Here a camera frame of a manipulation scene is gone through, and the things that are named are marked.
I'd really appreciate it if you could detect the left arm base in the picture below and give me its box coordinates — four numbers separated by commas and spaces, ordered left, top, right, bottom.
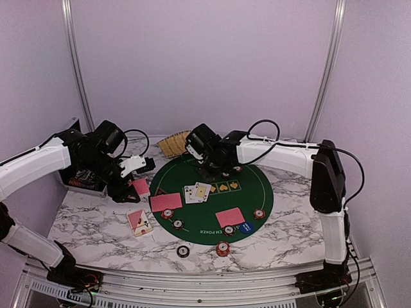
47, 242, 103, 290

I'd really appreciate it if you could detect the red backed card deck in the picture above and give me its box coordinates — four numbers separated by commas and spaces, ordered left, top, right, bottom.
130, 178, 150, 197

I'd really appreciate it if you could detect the black poker chip stack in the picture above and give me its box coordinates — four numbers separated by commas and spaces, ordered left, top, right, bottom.
177, 245, 190, 258

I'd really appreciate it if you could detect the ace of diamonds card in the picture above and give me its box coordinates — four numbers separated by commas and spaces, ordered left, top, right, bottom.
193, 182, 211, 202

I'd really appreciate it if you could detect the blue small blind button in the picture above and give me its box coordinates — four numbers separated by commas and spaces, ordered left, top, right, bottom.
239, 221, 254, 234

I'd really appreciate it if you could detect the aluminium frame post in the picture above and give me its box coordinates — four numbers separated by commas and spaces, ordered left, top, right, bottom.
61, 0, 96, 131
304, 0, 347, 142

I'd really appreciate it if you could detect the orange purple chip row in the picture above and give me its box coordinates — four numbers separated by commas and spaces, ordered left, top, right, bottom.
69, 178, 98, 190

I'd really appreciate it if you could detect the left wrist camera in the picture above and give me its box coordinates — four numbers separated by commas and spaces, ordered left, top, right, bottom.
119, 155, 155, 178

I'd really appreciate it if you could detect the woven bamboo tray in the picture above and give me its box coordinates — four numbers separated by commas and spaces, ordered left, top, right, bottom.
157, 130, 191, 158

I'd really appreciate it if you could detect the face up playing card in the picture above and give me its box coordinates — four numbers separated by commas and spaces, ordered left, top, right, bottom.
184, 185, 197, 204

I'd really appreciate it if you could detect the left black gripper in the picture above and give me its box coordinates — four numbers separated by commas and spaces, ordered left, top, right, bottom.
80, 151, 140, 202

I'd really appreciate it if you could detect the triangular all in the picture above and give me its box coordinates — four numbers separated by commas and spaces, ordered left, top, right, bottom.
155, 187, 167, 196

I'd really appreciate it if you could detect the ace card box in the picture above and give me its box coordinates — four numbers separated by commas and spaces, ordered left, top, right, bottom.
127, 210, 153, 237

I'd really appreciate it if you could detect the red backed playing card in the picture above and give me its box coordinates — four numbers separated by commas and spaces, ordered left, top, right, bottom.
150, 193, 182, 212
215, 207, 245, 228

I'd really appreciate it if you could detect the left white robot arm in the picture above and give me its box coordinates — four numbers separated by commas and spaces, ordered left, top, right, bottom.
1, 129, 146, 286

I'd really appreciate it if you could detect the green round poker mat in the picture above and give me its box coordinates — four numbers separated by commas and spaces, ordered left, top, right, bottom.
153, 165, 274, 245

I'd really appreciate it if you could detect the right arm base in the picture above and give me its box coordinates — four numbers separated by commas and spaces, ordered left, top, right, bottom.
295, 255, 353, 294

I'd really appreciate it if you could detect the red poker chip stack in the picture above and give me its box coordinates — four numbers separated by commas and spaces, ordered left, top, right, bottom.
216, 241, 230, 257

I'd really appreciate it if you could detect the front aluminium rail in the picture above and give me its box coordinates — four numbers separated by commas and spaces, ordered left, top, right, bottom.
9, 258, 388, 307

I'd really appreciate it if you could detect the right aluminium frame post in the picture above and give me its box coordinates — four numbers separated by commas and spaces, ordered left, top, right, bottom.
304, 0, 347, 142

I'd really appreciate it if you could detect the aluminium poker case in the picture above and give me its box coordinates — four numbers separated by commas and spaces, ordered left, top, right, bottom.
42, 117, 110, 197

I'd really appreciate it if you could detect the left aluminium frame post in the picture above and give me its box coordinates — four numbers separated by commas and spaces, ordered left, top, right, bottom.
61, 0, 96, 131

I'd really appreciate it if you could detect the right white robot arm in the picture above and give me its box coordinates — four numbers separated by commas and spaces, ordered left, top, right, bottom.
185, 124, 348, 287

